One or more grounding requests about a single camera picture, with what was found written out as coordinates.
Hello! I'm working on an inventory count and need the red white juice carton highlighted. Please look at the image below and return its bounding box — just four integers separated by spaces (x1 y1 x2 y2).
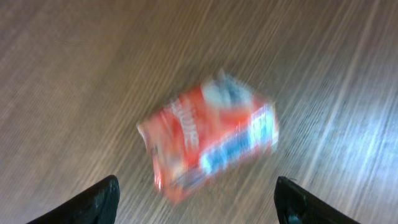
137 70 279 202

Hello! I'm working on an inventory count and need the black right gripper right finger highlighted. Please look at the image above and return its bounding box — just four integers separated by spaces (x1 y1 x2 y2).
274 176 359 224

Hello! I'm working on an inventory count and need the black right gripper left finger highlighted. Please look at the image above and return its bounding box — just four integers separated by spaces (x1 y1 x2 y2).
29 175 120 224

